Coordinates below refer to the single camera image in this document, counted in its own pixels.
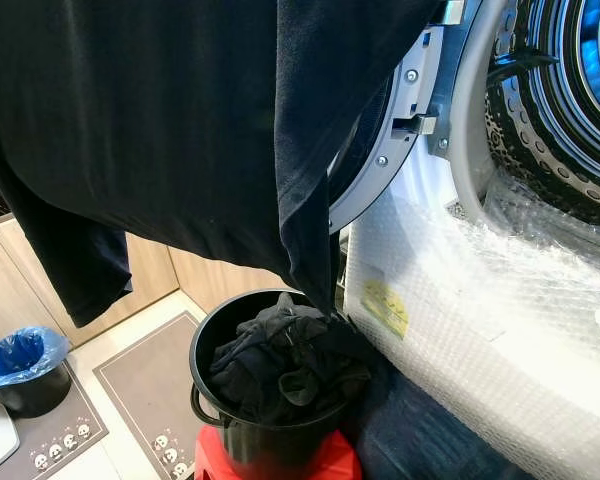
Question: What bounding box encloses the black shirt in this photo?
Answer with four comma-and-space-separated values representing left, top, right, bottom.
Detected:
0, 0, 446, 326

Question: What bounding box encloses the red plastic stool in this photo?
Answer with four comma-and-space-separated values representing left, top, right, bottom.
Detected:
193, 425, 364, 480

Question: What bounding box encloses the grey washer door gasket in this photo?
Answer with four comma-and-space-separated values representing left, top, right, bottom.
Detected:
448, 0, 511, 226

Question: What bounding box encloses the silver washer door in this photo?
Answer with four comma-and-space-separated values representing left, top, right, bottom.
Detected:
325, 0, 466, 236

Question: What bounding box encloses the black drum paddle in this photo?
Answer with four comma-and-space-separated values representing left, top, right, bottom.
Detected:
488, 48, 559, 89

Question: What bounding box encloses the dark blue cloth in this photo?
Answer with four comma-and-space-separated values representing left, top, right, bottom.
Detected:
345, 330, 531, 480

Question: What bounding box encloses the black plastic bucket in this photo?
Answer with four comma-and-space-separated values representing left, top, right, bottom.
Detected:
188, 288, 366, 480

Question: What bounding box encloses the grey skull-print floor mat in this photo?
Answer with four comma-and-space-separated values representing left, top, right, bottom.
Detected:
0, 360, 109, 480
92, 310, 211, 480

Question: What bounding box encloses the black waste bin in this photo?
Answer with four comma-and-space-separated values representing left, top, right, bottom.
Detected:
0, 365, 73, 419

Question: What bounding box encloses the perforated steel washer drum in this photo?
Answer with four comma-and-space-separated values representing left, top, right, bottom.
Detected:
485, 0, 600, 231

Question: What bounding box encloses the white bubble-wrapped washing machine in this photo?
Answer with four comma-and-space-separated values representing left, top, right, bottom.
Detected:
340, 0, 600, 480

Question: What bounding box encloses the blue bin bag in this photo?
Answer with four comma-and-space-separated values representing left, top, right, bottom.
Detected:
0, 326, 71, 389

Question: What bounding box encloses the wooden cabinet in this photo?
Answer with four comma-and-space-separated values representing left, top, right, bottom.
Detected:
0, 215, 291, 346

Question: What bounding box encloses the yellow sticker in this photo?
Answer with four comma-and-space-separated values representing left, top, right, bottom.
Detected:
363, 280, 411, 339

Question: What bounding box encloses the pile of black clothes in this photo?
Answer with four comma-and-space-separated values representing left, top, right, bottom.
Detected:
208, 293, 373, 426

